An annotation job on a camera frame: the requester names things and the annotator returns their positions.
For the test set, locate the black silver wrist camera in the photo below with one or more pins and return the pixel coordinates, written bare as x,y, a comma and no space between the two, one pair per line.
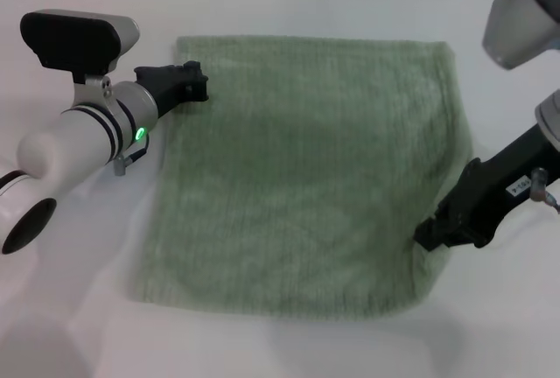
525,10
70,39

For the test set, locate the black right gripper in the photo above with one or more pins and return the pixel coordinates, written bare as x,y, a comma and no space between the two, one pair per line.
499,185

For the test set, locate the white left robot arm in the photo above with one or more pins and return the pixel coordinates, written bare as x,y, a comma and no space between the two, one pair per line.
65,142

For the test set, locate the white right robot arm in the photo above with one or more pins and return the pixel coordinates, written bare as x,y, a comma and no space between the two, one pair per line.
550,120

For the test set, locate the green terry towel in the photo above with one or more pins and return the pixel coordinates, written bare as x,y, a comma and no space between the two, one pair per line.
284,177

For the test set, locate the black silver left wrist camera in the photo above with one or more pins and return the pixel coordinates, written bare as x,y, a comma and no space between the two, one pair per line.
70,39

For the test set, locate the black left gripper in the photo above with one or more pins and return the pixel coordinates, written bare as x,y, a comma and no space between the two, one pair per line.
164,87

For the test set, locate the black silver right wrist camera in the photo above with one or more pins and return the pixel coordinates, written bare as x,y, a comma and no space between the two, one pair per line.
525,10

